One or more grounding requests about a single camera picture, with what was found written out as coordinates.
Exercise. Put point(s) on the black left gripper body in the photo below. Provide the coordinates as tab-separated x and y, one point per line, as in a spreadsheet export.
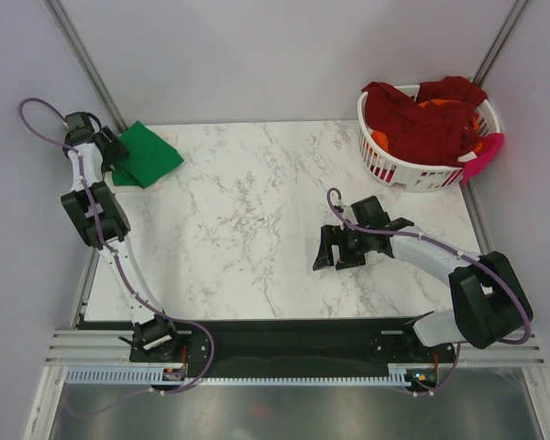
106	155

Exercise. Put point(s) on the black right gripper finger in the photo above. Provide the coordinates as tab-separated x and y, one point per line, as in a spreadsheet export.
350	255
330	235

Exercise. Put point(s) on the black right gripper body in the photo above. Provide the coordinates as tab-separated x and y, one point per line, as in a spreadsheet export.
361	234

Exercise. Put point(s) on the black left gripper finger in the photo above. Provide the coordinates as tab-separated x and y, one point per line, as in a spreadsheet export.
107	167
111	147

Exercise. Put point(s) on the green t shirt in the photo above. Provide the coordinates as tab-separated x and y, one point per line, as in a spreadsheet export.
146	156

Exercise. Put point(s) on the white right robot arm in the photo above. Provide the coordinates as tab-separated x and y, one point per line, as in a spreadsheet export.
488	302

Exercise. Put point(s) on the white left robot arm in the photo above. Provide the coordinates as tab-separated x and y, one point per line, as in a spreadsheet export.
102	224

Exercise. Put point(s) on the white plastic laundry basket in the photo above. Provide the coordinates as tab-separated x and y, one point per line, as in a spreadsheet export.
386	169

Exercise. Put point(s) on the dark red t shirt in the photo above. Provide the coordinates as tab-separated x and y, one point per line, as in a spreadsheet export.
383	96

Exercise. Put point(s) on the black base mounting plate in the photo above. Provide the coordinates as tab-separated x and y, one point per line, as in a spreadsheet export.
352	345

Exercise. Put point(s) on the pink t shirt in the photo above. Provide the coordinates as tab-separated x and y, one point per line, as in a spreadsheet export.
490	147

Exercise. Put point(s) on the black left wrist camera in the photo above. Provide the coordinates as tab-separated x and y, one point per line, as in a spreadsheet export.
81	123

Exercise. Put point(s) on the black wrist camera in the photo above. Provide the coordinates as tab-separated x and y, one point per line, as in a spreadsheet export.
81	123
369	213

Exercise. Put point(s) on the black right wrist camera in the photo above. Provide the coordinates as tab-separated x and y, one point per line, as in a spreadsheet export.
369	213

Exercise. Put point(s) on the left aluminium corner post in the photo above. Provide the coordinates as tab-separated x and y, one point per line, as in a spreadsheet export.
82	55

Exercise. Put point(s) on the aluminium corner post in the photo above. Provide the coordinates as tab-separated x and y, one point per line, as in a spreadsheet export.
82	55
500	41

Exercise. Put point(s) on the aluminium frame rail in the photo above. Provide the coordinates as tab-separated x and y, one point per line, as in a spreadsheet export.
104	348

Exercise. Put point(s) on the white slotted cable duct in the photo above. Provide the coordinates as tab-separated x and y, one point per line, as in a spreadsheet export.
175	374

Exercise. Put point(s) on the right aluminium corner post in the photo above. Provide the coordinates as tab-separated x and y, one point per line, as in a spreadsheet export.
500	41

